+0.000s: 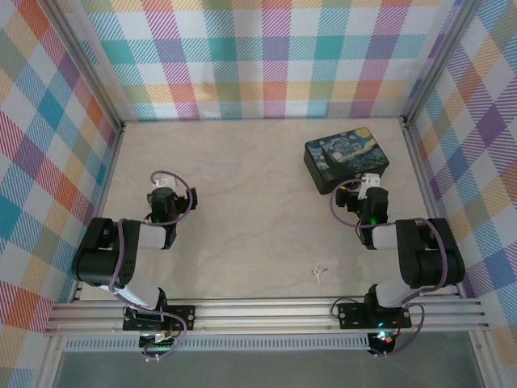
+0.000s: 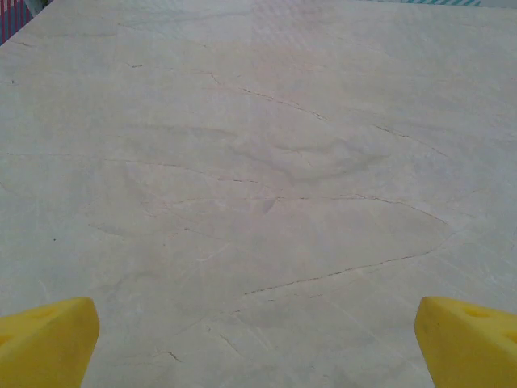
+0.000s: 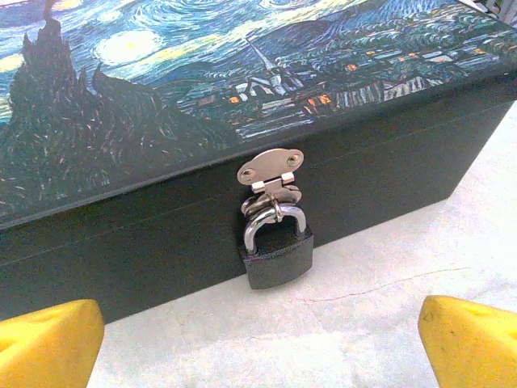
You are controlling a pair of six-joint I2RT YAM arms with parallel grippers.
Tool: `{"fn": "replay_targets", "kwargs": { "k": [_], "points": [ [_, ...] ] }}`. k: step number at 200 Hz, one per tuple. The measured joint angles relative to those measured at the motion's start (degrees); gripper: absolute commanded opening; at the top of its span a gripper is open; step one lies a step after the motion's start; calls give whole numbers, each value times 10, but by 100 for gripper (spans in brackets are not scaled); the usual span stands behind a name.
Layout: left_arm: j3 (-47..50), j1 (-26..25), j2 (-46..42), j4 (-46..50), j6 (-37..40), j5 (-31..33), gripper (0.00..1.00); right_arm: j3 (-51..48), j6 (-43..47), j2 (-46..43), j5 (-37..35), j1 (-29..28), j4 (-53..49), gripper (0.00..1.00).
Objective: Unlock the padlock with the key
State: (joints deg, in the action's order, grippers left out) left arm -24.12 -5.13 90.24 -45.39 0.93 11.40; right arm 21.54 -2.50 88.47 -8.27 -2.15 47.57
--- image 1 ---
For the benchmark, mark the black starry night box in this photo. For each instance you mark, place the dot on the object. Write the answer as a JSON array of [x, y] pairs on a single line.
[[343, 153]]

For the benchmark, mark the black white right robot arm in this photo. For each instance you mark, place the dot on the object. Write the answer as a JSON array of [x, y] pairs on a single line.
[[428, 258]]

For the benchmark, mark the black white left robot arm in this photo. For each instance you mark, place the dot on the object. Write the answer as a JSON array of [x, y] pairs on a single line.
[[105, 258]]

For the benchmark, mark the small lit controller board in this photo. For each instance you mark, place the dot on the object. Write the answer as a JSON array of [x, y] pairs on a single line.
[[381, 336]]

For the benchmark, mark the green controller board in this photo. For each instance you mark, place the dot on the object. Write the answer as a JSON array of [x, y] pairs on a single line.
[[159, 343]]

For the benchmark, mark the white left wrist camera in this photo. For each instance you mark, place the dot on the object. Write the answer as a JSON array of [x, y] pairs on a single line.
[[165, 179]]

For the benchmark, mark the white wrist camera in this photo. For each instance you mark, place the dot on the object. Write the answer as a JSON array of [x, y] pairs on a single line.
[[165, 179], [371, 180]]

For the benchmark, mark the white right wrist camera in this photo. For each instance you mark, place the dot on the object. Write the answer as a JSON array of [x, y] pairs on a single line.
[[371, 180]]

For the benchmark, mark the aluminium side rail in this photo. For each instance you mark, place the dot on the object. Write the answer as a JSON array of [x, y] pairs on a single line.
[[424, 194], [107, 190]]

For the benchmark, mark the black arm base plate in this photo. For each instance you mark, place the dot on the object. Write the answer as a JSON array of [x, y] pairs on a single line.
[[351, 315], [183, 317]]

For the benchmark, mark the aluminium mounting rail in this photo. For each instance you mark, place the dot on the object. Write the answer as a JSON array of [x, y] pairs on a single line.
[[262, 315]]

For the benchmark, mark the aluminium frame post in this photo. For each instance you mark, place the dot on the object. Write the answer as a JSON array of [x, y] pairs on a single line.
[[440, 60], [82, 60]]

